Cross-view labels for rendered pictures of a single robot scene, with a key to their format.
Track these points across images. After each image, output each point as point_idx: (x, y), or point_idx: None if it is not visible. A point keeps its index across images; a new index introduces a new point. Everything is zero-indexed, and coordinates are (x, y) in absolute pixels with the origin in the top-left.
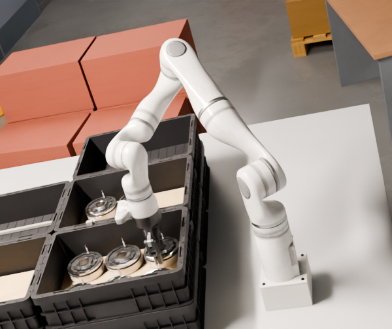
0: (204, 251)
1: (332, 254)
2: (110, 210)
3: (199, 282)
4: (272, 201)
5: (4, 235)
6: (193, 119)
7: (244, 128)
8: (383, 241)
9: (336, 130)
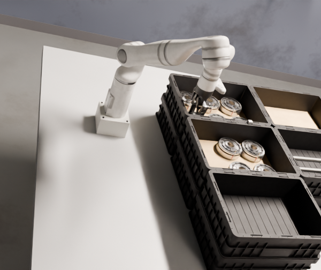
0: (174, 162)
1: (82, 144)
2: (254, 166)
3: (166, 126)
4: (124, 73)
5: None
6: (230, 223)
7: (147, 43)
8: (46, 143)
9: None
